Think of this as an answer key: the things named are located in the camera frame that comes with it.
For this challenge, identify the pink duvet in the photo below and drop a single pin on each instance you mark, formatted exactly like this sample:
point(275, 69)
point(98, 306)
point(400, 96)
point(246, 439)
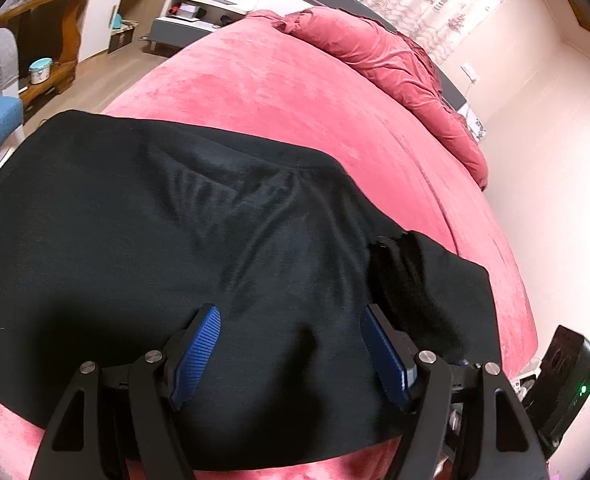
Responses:
point(390, 65)

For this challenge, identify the black embroidered pants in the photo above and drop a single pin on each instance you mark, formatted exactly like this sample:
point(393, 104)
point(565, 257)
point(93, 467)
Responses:
point(175, 250)

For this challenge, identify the tin with light blue lid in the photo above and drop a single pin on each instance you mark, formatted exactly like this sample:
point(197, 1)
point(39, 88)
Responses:
point(41, 71)

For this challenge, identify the grey and white headboard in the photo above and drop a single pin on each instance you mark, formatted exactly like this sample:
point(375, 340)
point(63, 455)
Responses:
point(355, 2)

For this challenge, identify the teal container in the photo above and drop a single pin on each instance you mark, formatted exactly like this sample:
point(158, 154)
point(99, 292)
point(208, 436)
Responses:
point(117, 21)

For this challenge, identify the bed with pink sheet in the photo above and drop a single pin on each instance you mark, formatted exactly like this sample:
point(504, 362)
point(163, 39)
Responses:
point(275, 90)

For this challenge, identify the white and grey nightstand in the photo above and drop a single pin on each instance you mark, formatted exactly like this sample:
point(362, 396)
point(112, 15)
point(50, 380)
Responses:
point(190, 20)

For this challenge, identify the wooden desk with white cabinet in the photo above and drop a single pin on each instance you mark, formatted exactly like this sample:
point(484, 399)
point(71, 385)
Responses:
point(75, 15)

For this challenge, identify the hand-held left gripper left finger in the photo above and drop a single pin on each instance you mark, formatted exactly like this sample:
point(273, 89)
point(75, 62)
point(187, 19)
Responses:
point(195, 360)

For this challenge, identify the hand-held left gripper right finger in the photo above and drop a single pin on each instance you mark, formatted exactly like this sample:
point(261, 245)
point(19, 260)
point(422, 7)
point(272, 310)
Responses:
point(390, 360)

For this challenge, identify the white wall socket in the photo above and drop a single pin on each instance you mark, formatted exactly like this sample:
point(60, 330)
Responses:
point(469, 72)

